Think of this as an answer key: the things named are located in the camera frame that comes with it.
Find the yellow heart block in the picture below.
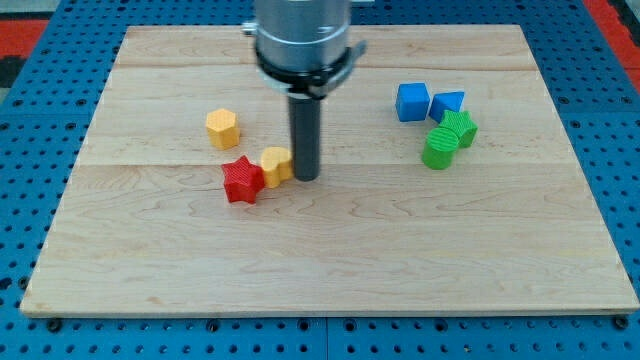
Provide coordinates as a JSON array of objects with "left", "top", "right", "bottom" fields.
[{"left": 260, "top": 147, "right": 294, "bottom": 188}]

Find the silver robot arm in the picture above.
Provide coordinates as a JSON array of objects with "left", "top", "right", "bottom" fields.
[{"left": 241, "top": 0, "right": 367, "bottom": 181}]

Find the wooden board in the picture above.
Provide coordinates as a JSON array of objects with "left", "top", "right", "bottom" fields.
[{"left": 21, "top": 25, "right": 639, "bottom": 318}]

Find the blue triangle block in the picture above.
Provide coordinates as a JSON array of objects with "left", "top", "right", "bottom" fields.
[{"left": 429, "top": 91, "right": 465, "bottom": 123}]

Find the yellow hexagon block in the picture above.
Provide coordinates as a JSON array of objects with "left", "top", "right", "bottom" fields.
[{"left": 205, "top": 108, "right": 240, "bottom": 150}]

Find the green star block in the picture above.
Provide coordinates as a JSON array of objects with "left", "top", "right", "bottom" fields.
[{"left": 440, "top": 110, "right": 478, "bottom": 148}]

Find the red star block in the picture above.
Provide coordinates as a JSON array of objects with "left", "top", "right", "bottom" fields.
[{"left": 221, "top": 155, "right": 265, "bottom": 204}]

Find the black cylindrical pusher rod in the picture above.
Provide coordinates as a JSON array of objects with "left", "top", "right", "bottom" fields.
[{"left": 288, "top": 97, "right": 321, "bottom": 181}]

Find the green cylinder block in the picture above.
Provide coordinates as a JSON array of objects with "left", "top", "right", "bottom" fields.
[{"left": 422, "top": 127, "right": 459, "bottom": 170}]

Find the blue cube block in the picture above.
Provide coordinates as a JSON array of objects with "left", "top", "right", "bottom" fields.
[{"left": 395, "top": 83, "right": 431, "bottom": 122}]

